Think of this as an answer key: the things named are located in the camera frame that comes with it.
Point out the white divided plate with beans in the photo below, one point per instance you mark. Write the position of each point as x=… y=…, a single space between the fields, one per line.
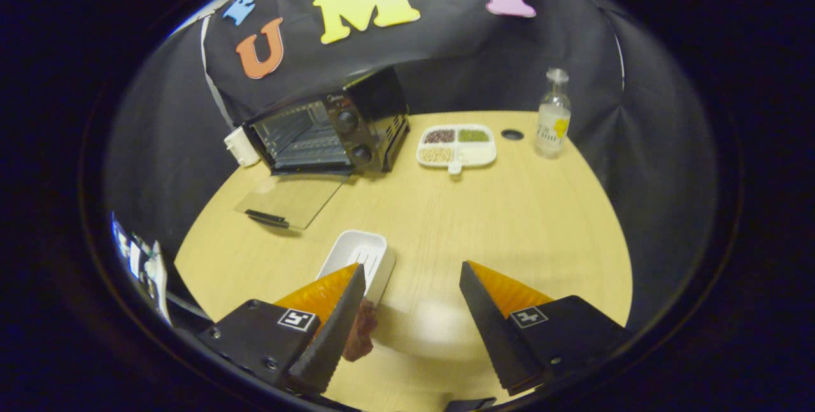
x=474 y=154

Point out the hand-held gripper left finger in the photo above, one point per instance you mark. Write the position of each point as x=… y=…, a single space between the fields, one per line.
x=334 y=335

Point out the brown meat piece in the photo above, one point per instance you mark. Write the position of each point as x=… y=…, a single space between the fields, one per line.
x=361 y=335

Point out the black toaster oven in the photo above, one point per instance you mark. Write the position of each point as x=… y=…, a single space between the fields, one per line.
x=375 y=106

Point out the clear glass bottle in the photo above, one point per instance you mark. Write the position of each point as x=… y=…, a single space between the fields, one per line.
x=552 y=125

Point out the black table grommet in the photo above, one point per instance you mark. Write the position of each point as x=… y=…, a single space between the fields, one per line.
x=512 y=134

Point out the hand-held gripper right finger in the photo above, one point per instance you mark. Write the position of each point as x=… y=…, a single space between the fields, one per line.
x=493 y=335

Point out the white pop-up toaster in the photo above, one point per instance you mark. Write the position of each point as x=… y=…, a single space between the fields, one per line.
x=242 y=148

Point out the white rectangular tray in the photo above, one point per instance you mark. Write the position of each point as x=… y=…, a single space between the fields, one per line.
x=356 y=253

